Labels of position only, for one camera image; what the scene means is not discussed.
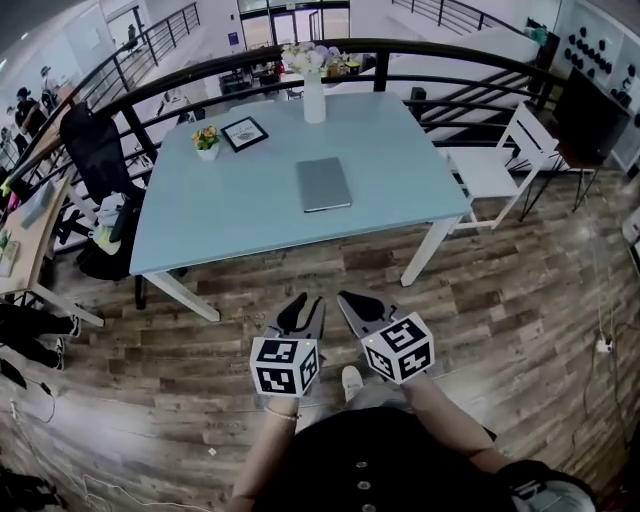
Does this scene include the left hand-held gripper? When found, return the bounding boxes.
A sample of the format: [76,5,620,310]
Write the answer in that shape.
[249,293,327,399]

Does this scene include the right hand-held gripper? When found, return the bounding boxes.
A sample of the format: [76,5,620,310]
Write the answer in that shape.
[337,290,436,386]

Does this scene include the grey notebook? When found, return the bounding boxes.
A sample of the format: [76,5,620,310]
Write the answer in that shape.
[294,156,353,214]

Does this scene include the person's right forearm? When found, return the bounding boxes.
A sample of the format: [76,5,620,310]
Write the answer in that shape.
[399,377,506,474]

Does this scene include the person's left forearm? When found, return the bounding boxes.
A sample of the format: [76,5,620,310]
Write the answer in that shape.
[232,394,304,504]

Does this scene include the person's white shoe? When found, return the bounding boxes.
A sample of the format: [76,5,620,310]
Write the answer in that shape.
[341,365,364,401]

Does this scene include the person's light jeans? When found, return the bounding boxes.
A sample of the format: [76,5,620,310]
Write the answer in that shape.
[344,383,417,416]

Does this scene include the light blue table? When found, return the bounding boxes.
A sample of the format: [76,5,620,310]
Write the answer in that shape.
[128,91,474,324]

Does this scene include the person's black buttoned shirt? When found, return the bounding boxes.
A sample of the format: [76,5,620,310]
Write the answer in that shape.
[249,405,551,512]

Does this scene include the white folding chair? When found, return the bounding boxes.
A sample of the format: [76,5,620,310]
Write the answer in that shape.
[444,99,561,231]

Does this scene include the small potted orange flowers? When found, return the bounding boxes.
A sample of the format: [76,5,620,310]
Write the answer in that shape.
[190,124,222,162]

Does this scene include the white cloth bundle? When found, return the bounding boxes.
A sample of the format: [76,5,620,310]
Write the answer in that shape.
[88,193,132,246]

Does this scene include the black metal railing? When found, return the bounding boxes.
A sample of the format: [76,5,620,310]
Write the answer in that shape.
[0,37,574,241]

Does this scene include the black and grey bag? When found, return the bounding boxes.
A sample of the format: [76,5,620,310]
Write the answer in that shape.
[508,458,601,512]

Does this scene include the wooden side table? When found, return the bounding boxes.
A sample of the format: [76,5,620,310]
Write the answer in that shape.
[519,142,616,221]

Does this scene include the white flower bouquet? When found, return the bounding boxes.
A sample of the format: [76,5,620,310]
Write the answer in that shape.
[280,41,341,79]

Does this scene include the black office chair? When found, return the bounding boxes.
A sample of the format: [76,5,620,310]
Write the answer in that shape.
[52,102,151,311]

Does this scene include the light wooden desk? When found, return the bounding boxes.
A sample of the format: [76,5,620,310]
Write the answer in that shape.
[0,177,106,329]

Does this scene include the white box device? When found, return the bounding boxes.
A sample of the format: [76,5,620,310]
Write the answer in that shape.
[619,207,640,276]

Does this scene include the grey box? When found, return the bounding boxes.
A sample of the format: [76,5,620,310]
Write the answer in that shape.
[19,180,56,229]

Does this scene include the black cabinet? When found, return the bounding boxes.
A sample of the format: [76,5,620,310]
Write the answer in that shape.
[552,67,632,166]

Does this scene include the glass entrance doors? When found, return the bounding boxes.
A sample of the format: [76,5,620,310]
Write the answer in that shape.
[238,0,351,51]

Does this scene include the black floor bag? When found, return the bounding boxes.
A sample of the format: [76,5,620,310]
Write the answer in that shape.
[0,467,66,512]

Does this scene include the beaded bracelet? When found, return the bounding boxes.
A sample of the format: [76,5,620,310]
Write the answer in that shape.
[263,404,301,422]

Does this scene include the black picture frame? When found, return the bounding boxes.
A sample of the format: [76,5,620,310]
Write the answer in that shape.
[219,115,270,154]

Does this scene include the group of black wall ornaments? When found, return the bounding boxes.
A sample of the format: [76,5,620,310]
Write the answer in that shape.
[564,25,640,109]

